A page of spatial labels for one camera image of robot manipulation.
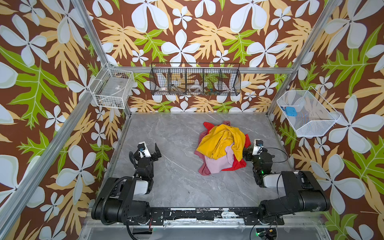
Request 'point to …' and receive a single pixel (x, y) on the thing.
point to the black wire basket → (195, 78)
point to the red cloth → (237, 164)
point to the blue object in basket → (291, 111)
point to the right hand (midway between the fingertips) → (250, 145)
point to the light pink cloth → (216, 165)
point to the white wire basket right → (315, 115)
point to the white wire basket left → (112, 88)
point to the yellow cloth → (215, 142)
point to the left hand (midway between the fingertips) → (146, 144)
